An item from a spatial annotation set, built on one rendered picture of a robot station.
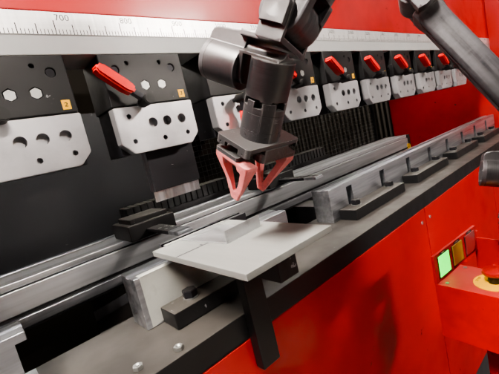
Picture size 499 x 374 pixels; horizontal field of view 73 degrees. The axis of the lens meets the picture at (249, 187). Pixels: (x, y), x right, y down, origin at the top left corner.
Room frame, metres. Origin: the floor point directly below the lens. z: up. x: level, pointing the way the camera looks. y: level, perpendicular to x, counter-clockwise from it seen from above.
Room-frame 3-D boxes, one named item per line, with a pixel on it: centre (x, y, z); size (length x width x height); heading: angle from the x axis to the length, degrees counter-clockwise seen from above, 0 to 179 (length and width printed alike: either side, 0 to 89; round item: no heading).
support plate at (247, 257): (0.55, 0.04, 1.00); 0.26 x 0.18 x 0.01; 40
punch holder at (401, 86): (1.29, -0.61, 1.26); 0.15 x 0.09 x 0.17; 130
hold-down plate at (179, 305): (0.64, 0.07, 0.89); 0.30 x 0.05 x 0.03; 130
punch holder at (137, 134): (0.65, 0.16, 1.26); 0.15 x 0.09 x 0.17; 130
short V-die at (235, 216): (0.69, 0.11, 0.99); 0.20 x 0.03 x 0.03; 130
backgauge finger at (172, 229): (0.79, 0.23, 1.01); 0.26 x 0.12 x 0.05; 40
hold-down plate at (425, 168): (1.26, -0.67, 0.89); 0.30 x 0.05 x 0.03; 130
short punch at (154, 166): (0.66, 0.14, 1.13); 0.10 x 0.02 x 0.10; 130
